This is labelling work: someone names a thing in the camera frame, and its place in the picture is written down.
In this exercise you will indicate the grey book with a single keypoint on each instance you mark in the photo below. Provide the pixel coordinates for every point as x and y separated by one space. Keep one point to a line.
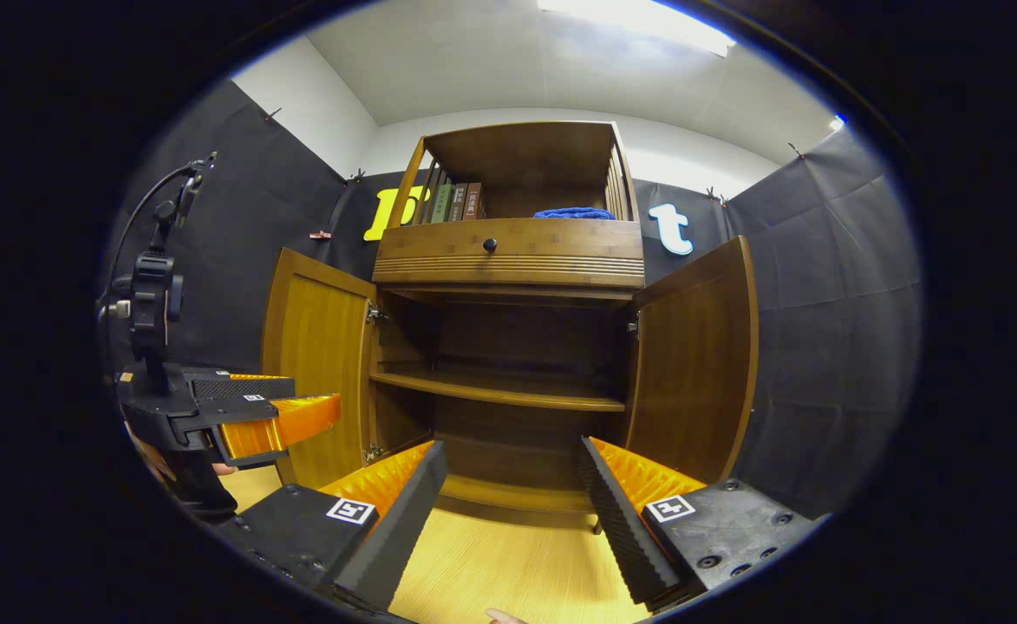
459 202

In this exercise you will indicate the blue folded cloth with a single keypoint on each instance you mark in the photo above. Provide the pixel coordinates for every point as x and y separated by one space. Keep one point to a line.
574 213

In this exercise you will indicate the green book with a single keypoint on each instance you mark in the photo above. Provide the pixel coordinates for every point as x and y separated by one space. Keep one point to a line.
441 203

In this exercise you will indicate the wooden shoe cabinet door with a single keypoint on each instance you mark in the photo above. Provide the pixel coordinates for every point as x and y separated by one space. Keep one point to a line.
694 364
317 347

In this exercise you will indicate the large ceiling light panel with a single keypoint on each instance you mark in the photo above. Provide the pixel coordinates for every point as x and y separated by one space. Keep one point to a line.
638 17

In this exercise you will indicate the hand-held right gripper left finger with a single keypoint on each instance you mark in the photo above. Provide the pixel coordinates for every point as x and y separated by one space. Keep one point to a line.
400 529

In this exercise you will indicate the wooden cabinet drawer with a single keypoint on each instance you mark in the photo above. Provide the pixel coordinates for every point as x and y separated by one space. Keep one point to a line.
560 247

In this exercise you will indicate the brown book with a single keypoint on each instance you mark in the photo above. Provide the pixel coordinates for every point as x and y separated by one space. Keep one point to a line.
473 201

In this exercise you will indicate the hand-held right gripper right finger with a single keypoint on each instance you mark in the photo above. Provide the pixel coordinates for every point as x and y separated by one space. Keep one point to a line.
616 529

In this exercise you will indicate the wooden double-door shoe cabinet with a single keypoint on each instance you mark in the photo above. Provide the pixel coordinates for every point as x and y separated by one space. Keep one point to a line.
517 338

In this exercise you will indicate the metal door hinge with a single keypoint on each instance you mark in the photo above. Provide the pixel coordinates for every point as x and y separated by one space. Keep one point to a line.
375 313
374 452
632 327

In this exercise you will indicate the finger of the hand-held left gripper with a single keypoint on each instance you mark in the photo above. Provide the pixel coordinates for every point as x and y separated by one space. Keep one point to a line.
231 386
300 416

